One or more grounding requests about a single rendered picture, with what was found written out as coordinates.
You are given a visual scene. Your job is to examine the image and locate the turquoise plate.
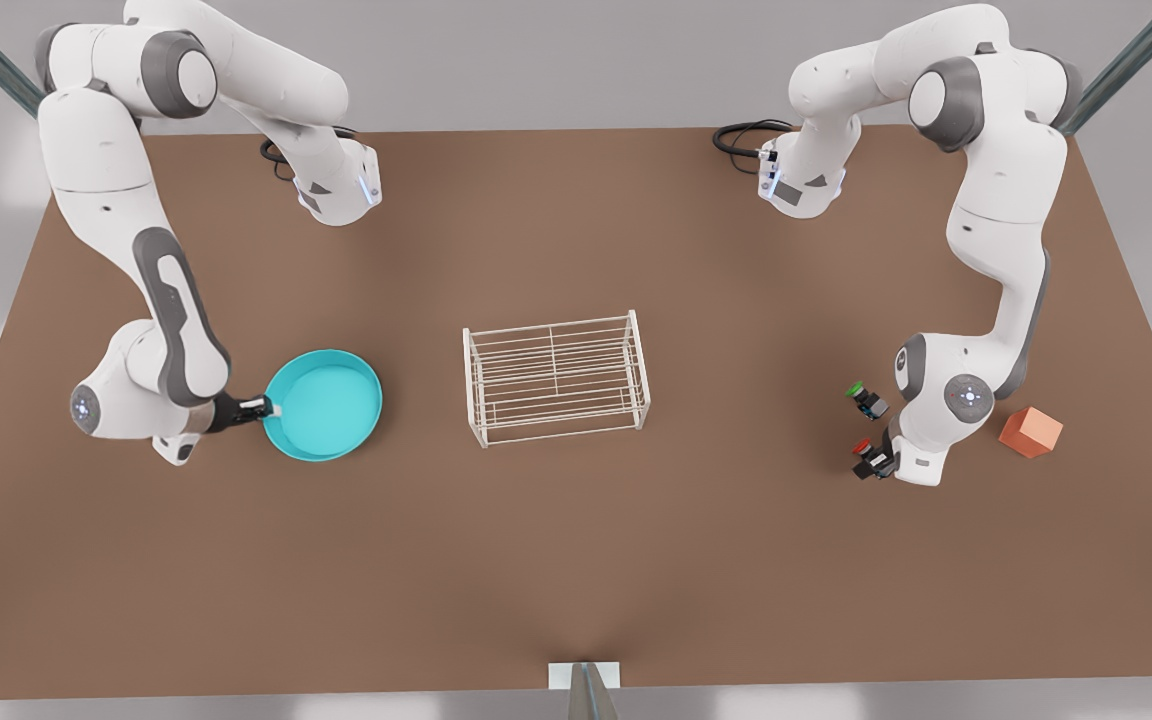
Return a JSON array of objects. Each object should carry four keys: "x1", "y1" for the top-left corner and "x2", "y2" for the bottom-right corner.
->
[{"x1": 263, "y1": 349, "x2": 384, "y2": 463}]

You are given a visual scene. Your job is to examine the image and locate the orange cube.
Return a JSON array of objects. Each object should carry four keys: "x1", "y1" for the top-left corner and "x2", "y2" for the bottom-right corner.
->
[{"x1": 998, "y1": 406, "x2": 1064, "y2": 460}]

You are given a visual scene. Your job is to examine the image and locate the green button switch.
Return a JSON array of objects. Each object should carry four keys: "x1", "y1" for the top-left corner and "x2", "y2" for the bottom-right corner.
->
[{"x1": 845, "y1": 380, "x2": 890, "y2": 422}]

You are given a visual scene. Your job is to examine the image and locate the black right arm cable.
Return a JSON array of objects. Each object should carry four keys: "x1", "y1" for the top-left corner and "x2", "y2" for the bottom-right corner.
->
[{"x1": 260, "y1": 126, "x2": 359, "y2": 183}]

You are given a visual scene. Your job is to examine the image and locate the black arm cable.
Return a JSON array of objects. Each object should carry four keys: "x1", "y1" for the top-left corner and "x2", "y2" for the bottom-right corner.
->
[
  {"x1": 260, "y1": 126, "x2": 359, "y2": 183},
  {"x1": 713, "y1": 120, "x2": 797, "y2": 174}
]

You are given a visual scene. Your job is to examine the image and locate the white wire shelf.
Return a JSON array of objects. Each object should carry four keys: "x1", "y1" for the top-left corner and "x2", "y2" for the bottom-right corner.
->
[{"x1": 462, "y1": 309, "x2": 652, "y2": 449}]

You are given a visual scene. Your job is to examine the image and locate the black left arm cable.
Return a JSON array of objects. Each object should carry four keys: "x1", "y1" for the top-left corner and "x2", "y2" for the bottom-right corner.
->
[{"x1": 713, "y1": 120, "x2": 797, "y2": 174}]

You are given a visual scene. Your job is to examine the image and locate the silver frame post with foot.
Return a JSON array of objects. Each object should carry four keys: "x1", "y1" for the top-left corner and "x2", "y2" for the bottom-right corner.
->
[{"x1": 548, "y1": 661, "x2": 623, "y2": 720}]

